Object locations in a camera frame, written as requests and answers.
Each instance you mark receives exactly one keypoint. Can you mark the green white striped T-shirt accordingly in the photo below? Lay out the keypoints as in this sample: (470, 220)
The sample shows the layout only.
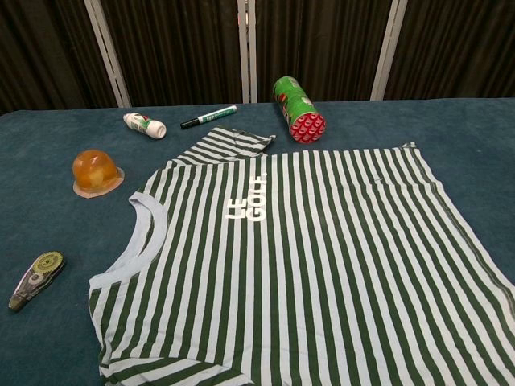
(281, 261)

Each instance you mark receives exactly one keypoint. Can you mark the white green marker pen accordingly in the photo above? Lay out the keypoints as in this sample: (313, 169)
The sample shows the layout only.
(213, 116)

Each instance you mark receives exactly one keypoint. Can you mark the green snack can red lid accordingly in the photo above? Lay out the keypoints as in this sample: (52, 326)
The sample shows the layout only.
(297, 108)

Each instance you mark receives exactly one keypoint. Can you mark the small white glue bottle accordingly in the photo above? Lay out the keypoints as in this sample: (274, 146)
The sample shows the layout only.
(145, 125)

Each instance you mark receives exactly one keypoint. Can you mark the orange fruit jelly cup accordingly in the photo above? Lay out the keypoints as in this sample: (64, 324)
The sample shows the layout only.
(94, 169)

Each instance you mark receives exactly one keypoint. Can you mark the dark pleated partition panel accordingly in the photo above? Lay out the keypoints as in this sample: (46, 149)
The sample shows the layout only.
(173, 48)
(454, 44)
(40, 48)
(322, 40)

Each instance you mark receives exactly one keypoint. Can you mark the correction tape dispenser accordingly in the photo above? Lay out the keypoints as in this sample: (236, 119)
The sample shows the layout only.
(38, 273)

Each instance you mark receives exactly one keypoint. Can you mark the white partition frame post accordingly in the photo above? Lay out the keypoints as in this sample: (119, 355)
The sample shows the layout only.
(388, 50)
(246, 48)
(108, 52)

